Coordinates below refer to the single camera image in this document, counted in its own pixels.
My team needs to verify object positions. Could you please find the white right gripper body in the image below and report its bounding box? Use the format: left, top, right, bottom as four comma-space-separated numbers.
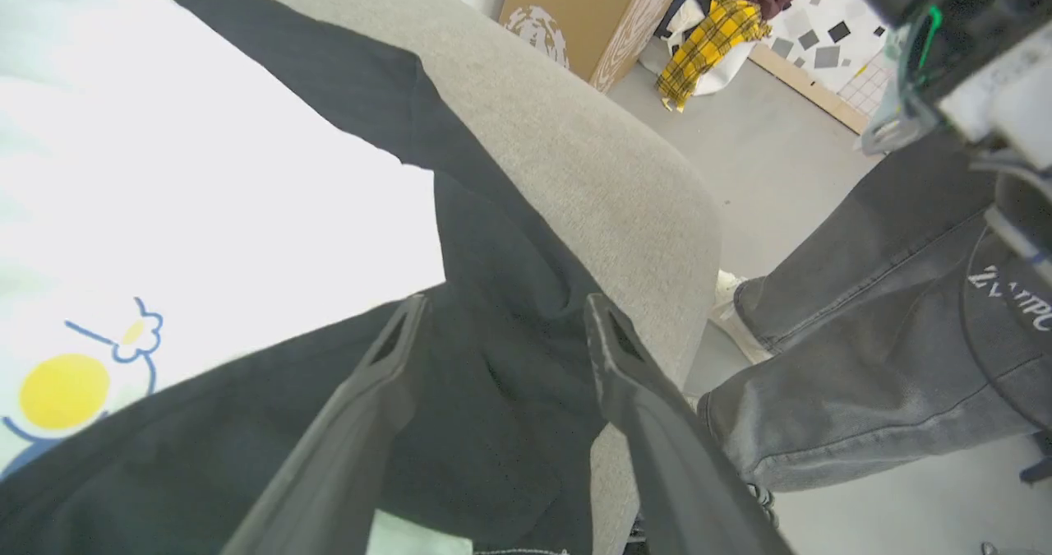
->
861, 0, 1052, 171

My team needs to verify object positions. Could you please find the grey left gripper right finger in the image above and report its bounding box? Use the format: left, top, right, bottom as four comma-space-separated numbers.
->
584, 293, 796, 555

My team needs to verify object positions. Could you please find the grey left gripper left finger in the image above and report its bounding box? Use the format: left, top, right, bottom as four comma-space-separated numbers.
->
220, 294, 430, 555

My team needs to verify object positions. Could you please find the black and white long-sleeve shirt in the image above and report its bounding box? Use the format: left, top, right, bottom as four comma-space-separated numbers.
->
0, 0, 642, 555

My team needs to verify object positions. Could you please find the yellow plaid shirt pile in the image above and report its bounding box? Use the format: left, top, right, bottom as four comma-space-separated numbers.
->
655, 0, 772, 113

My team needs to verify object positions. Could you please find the white shoe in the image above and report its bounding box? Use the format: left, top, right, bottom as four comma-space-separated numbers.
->
709, 270, 775, 365

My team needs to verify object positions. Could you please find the white board with grey squares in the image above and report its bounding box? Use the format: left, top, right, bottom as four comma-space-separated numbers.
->
756, 0, 898, 120

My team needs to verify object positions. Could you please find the light wooden board edge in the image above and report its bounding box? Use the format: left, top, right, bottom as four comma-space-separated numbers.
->
746, 43, 874, 136

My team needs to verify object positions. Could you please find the person in dark grey jeans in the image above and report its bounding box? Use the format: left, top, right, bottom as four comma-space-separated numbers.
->
697, 132, 1052, 492

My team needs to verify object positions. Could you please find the black cover with white lettering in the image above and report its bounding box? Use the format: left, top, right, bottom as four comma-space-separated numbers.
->
957, 226, 1052, 434

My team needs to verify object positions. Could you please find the white laundry basket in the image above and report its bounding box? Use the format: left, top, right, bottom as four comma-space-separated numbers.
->
639, 0, 759, 97

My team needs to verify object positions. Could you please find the brown cardboard box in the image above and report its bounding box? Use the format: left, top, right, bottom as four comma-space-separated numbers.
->
499, 0, 693, 94

